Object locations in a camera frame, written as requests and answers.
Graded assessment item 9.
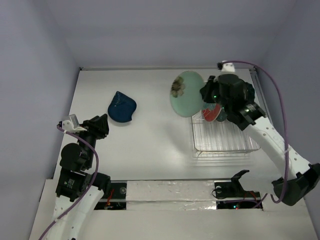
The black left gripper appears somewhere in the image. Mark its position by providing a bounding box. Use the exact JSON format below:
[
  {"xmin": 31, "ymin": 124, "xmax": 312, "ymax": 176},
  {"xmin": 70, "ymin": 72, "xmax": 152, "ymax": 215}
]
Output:
[{"xmin": 76, "ymin": 112, "xmax": 109, "ymax": 167}]

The dark blue leaf-shaped plate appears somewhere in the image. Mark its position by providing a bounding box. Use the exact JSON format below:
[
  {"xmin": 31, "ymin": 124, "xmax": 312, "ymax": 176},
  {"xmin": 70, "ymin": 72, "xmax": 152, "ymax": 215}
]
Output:
[{"xmin": 107, "ymin": 91, "xmax": 137, "ymax": 123}]

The light green flower plate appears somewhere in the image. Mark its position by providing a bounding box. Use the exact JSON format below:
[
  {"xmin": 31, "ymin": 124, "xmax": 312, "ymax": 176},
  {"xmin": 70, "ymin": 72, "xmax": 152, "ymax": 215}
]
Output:
[{"xmin": 169, "ymin": 70, "xmax": 205, "ymax": 118}]

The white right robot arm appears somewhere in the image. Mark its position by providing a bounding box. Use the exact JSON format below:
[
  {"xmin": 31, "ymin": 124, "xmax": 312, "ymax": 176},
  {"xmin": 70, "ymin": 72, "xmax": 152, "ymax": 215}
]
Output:
[{"xmin": 199, "ymin": 73, "xmax": 320, "ymax": 206}]

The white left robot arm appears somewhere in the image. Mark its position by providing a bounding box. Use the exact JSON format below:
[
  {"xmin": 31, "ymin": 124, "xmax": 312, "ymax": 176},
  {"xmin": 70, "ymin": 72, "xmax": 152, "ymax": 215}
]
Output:
[{"xmin": 45, "ymin": 114, "xmax": 111, "ymax": 240}]

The red and teal floral plate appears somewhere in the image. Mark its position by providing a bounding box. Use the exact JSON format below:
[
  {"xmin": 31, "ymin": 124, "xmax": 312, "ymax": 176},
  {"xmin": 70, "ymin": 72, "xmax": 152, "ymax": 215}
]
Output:
[{"xmin": 202, "ymin": 103, "xmax": 222, "ymax": 122}]

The dark teal patterned plate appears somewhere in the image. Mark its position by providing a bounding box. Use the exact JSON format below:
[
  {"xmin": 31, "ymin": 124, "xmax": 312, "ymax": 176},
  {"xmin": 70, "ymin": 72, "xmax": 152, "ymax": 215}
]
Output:
[{"xmin": 216, "ymin": 110, "xmax": 228, "ymax": 123}]

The dark green scalloped plate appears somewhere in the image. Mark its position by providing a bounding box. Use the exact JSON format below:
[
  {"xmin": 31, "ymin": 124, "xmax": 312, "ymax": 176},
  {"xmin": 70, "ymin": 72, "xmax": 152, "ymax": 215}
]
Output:
[{"xmin": 245, "ymin": 82, "xmax": 256, "ymax": 102}]

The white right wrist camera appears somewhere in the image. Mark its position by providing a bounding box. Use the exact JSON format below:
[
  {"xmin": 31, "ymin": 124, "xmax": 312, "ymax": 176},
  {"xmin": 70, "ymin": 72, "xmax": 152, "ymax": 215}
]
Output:
[{"xmin": 217, "ymin": 60, "xmax": 236, "ymax": 75}]

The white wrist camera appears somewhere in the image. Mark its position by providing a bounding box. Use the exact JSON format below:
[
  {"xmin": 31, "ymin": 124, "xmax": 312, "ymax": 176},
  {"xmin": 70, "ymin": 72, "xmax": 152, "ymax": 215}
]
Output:
[
  {"xmin": 217, "ymin": 60, "xmax": 236, "ymax": 75},
  {"xmin": 58, "ymin": 114, "xmax": 87, "ymax": 134}
]

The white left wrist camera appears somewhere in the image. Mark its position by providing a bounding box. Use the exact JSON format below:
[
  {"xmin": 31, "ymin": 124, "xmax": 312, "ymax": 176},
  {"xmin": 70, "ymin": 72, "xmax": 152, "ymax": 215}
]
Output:
[{"xmin": 58, "ymin": 114, "xmax": 87, "ymax": 134}]

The wire dish rack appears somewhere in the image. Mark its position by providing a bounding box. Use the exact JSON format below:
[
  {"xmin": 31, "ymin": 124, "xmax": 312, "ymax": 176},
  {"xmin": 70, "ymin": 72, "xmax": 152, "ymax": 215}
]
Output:
[{"xmin": 191, "ymin": 111, "xmax": 260, "ymax": 157}]

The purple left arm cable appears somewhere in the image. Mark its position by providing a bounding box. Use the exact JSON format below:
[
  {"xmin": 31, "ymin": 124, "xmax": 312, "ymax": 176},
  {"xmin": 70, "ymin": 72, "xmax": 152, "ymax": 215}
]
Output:
[{"xmin": 37, "ymin": 123, "xmax": 100, "ymax": 240}]

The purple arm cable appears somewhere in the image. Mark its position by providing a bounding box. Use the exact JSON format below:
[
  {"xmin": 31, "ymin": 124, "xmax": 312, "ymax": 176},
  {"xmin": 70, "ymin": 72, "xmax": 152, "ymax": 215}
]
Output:
[
  {"xmin": 37, "ymin": 123, "xmax": 100, "ymax": 240},
  {"xmin": 216, "ymin": 59, "xmax": 291, "ymax": 210}
]

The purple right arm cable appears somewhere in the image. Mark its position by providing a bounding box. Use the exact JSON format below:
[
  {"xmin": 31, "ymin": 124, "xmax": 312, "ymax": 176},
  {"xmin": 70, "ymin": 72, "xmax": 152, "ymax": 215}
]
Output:
[{"xmin": 216, "ymin": 59, "xmax": 291, "ymax": 210}]

